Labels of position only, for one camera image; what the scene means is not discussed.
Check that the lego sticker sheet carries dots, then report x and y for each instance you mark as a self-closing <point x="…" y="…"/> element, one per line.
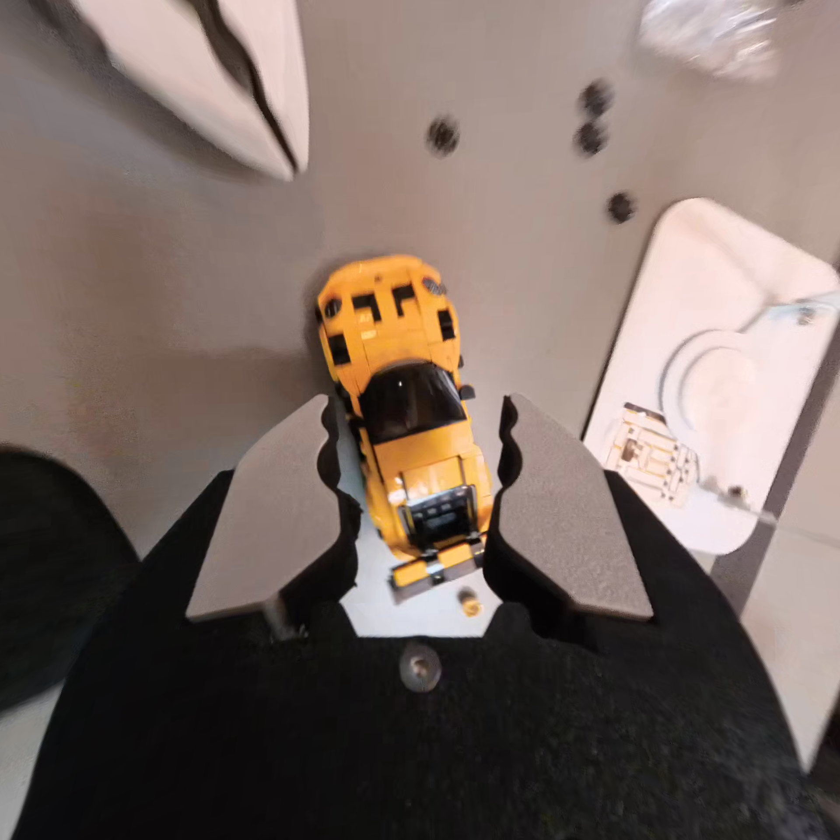
<point x="649" y="456"/>

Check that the yellow and black lego car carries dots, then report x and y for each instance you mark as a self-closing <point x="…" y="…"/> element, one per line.
<point x="394" y="328"/>

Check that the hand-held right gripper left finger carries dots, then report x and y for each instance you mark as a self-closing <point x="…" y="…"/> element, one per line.
<point x="275" y="525"/>

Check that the clear crumpled plastic bag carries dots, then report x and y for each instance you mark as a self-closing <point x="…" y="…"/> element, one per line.
<point x="709" y="36"/>

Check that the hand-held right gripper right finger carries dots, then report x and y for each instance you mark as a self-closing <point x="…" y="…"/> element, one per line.
<point x="571" y="525"/>

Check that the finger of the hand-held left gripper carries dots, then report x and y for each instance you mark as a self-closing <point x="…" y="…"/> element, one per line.
<point x="177" y="65"/>
<point x="282" y="52"/>

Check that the white monitor stand base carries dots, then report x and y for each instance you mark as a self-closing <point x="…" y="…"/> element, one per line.
<point x="722" y="262"/>

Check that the small tan lego piece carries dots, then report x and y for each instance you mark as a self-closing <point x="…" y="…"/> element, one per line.
<point x="470" y="602"/>

